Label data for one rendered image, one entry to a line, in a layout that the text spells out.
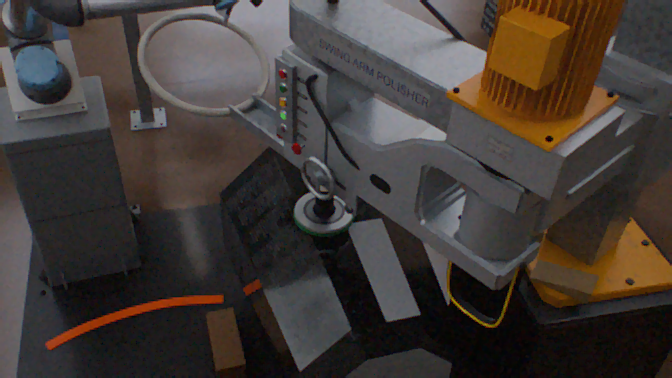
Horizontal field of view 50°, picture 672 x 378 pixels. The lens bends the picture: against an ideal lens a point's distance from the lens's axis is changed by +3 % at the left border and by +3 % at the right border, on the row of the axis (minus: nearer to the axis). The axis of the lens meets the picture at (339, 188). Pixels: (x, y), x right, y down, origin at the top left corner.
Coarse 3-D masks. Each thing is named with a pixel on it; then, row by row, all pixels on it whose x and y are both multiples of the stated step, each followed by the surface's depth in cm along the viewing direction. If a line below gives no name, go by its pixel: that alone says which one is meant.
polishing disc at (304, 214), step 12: (300, 204) 254; (312, 204) 254; (336, 204) 255; (300, 216) 249; (312, 216) 250; (336, 216) 250; (348, 216) 250; (312, 228) 245; (324, 228) 245; (336, 228) 246
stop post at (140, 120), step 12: (132, 24) 384; (132, 36) 389; (132, 48) 393; (132, 60) 398; (144, 84) 410; (144, 96) 415; (144, 108) 420; (156, 108) 438; (132, 120) 428; (144, 120) 426; (156, 120) 429
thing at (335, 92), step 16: (288, 48) 207; (304, 64) 203; (320, 64) 201; (304, 80) 206; (320, 80) 201; (336, 80) 202; (352, 80) 207; (320, 96) 204; (336, 96) 205; (352, 96) 211; (368, 96) 218; (336, 112) 210; (304, 128) 218; (320, 128) 212; (288, 144) 229; (304, 144) 222; (320, 144) 215; (288, 160) 234
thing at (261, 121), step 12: (252, 96) 262; (252, 108) 263; (264, 108) 260; (240, 120) 255; (252, 120) 258; (264, 120) 258; (276, 120) 258; (252, 132) 252; (264, 132) 246; (276, 132) 253; (276, 144) 244; (300, 168) 240; (336, 192) 230; (348, 204) 223; (360, 204) 223
